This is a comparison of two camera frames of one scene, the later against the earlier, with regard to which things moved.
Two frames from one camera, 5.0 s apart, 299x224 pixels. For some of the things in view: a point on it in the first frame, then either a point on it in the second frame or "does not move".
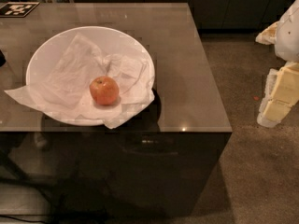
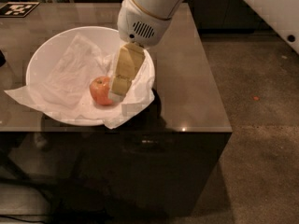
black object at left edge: (3, 59) does not move
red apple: (105, 90) does not move
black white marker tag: (17, 9) does not move
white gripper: (288, 35) -> (138, 27)
